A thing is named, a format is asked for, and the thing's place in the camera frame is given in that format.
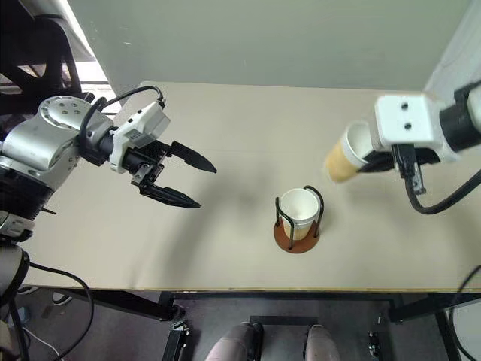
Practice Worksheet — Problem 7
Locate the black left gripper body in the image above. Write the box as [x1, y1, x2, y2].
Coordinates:
[123, 141, 175, 196]

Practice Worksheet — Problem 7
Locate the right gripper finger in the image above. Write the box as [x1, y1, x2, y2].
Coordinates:
[356, 149, 395, 174]

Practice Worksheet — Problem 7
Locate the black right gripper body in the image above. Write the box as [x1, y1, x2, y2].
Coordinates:
[390, 144, 441, 195]

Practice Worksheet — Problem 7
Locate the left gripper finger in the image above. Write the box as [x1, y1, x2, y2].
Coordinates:
[139, 183, 203, 210]
[171, 141, 218, 174]

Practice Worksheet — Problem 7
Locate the tan and white paper cup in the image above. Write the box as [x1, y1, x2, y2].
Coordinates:
[324, 120, 374, 184]
[280, 187, 321, 241]

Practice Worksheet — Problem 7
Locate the grey rounded robot foot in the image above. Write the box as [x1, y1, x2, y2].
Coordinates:
[303, 323, 342, 361]
[204, 322, 265, 361]

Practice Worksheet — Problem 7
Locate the grey robot body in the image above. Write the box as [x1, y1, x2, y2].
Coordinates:
[0, 209, 35, 302]

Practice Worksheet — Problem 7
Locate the black floor platform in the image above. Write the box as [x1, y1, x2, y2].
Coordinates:
[249, 314, 320, 329]

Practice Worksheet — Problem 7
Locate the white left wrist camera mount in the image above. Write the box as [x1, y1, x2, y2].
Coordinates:
[108, 100, 172, 174]

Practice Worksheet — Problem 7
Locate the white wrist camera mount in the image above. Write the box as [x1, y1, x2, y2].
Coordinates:
[370, 93, 462, 163]
[108, 100, 172, 174]

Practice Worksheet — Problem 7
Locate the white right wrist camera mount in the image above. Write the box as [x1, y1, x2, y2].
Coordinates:
[370, 93, 462, 163]

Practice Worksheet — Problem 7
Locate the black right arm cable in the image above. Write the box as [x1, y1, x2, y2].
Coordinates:
[404, 171, 481, 215]

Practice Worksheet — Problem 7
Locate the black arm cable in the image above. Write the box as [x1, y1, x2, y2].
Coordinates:
[404, 171, 481, 215]
[77, 86, 168, 151]

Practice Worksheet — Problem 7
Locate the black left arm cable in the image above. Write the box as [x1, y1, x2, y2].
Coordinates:
[77, 86, 168, 151]

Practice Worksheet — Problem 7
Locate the black metal table frame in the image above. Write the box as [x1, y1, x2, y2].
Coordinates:
[14, 288, 481, 361]

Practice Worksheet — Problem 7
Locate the black wire cup holder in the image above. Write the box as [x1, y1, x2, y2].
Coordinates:
[273, 184, 325, 255]

